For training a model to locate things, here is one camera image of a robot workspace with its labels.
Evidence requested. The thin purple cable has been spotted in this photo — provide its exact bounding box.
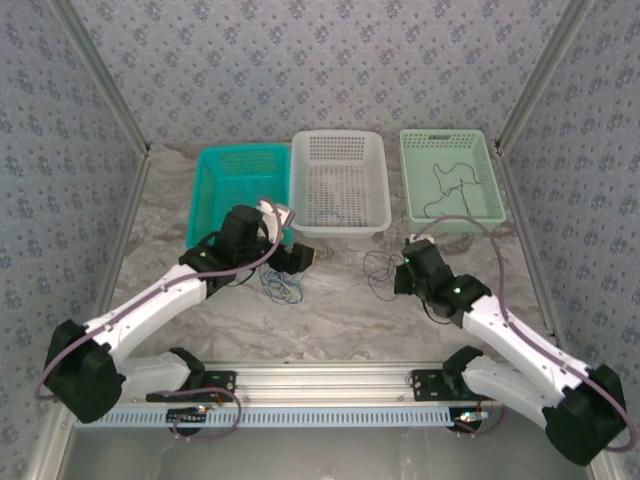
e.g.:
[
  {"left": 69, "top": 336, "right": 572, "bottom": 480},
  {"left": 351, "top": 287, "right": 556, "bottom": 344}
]
[{"left": 362, "top": 249, "right": 407, "bottom": 303}]

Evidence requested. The thin black cable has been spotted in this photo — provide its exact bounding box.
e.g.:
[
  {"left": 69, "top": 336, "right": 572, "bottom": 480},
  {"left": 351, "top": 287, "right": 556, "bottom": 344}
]
[{"left": 422, "top": 162, "right": 485, "bottom": 220}]

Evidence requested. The aluminium side rail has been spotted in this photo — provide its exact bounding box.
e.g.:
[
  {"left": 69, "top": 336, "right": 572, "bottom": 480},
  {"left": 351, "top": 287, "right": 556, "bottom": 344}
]
[
  {"left": 77, "top": 149, "right": 154, "bottom": 369},
  {"left": 494, "top": 144, "right": 572, "bottom": 364}
]

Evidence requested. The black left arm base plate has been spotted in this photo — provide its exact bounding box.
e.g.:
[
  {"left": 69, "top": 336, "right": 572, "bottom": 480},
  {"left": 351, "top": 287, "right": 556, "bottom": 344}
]
[{"left": 145, "top": 370, "right": 237, "bottom": 404}]

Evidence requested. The aluminium frame post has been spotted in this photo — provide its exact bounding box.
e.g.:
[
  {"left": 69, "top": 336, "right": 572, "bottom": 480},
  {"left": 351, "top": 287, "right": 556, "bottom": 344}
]
[
  {"left": 494, "top": 0, "right": 597, "bottom": 151},
  {"left": 49, "top": 0, "right": 152, "bottom": 157}
]

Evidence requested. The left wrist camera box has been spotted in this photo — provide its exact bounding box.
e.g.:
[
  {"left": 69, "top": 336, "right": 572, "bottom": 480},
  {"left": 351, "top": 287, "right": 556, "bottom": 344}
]
[{"left": 257, "top": 198, "right": 296, "bottom": 246}]

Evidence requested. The slotted white cable duct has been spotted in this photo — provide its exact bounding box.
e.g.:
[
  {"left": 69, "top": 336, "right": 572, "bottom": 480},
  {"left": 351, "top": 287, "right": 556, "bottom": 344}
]
[{"left": 73, "top": 405, "right": 457, "bottom": 429}]

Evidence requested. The small circuit board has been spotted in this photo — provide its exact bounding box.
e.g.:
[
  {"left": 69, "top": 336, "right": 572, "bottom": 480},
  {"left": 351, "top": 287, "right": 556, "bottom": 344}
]
[
  {"left": 167, "top": 405, "right": 210, "bottom": 424},
  {"left": 452, "top": 409, "right": 490, "bottom": 426}
]

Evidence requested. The aluminium front rail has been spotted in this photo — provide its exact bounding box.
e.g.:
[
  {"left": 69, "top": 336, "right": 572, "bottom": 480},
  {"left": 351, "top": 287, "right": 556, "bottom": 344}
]
[{"left": 57, "top": 362, "right": 599, "bottom": 405}]

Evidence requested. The blue cable bundle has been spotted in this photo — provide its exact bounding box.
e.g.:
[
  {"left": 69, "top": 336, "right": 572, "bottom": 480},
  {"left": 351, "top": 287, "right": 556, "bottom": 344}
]
[{"left": 264, "top": 269, "right": 301, "bottom": 301}]

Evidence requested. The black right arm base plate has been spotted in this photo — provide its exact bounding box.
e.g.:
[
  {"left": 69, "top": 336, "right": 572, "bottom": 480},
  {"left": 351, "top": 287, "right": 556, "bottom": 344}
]
[{"left": 410, "top": 368, "right": 503, "bottom": 403}]

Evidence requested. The white plastic basket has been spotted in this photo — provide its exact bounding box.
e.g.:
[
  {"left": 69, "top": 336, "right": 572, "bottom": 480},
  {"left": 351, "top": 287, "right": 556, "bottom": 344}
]
[{"left": 289, "top": 130, "right": 392, "bottom": 240}]

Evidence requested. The mint green plastic basket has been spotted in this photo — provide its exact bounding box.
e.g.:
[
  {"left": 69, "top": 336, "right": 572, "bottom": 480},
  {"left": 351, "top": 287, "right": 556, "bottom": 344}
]
[{"left": 398, "top": 128, "right": 507, "bottom": 235}]

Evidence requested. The teal plastic basket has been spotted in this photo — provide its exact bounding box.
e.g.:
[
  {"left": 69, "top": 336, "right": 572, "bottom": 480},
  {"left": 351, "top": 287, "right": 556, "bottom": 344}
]
[{"left": 184, "top": 143, "right": 294, "bottom": 250}]

